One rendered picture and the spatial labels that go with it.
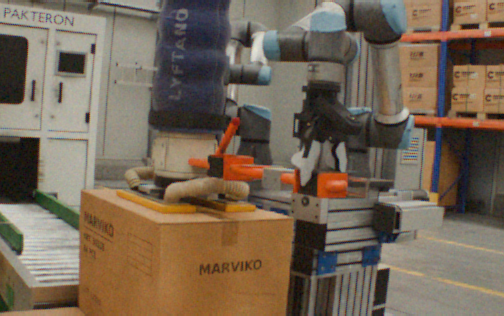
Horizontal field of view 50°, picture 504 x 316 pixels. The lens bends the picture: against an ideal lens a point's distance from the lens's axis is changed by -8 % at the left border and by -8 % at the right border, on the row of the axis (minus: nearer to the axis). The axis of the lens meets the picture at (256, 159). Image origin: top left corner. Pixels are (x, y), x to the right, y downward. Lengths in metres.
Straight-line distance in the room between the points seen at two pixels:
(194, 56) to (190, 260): 0.55
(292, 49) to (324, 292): 1.16
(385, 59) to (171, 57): 0.61
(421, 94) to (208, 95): 8.20
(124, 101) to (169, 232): 10.53
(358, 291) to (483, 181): 8.27
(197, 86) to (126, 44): 10.35
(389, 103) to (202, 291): 0.80
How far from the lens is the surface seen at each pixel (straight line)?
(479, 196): 10.50
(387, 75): 1.74
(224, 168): 1.42
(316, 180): 1.16
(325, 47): 1.18
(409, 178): 2.37
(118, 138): 11.82
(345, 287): 2.23
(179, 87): 1.59
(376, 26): 1.64
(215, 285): 1.47
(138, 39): 12.06
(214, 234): 1.44
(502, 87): 9.03
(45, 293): 1.99
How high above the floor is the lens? 1.17
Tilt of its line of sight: 3 degrees down
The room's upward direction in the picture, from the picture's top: 4 degrees clockwise
